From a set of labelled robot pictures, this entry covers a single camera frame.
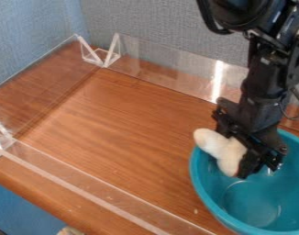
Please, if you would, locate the black cable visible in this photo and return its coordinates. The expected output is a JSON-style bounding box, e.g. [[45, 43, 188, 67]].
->
[[278, 86, 299, 121]]

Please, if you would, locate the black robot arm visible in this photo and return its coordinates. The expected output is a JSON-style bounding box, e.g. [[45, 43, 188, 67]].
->
[[196, 0, 299, 179]]

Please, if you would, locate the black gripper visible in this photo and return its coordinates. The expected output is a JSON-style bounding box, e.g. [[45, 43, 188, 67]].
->
[[212, 35, 299, 179]]

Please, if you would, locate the clear acrylic back barrier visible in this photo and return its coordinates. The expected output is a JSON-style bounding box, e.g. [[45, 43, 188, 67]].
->
[[79, 33, 247, 102]]

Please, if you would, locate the clear acrylic front barrier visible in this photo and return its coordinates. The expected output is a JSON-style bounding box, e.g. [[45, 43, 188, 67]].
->
[[0, 122, 216, 235]]

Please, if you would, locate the white brown toy mushroom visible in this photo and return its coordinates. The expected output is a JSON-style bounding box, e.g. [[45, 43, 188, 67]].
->
[[192, 129, 247, 177]]

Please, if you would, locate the blue plastic bowl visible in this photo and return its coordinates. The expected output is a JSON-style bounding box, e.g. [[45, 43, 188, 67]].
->
[[188, 129, 299, 235]]

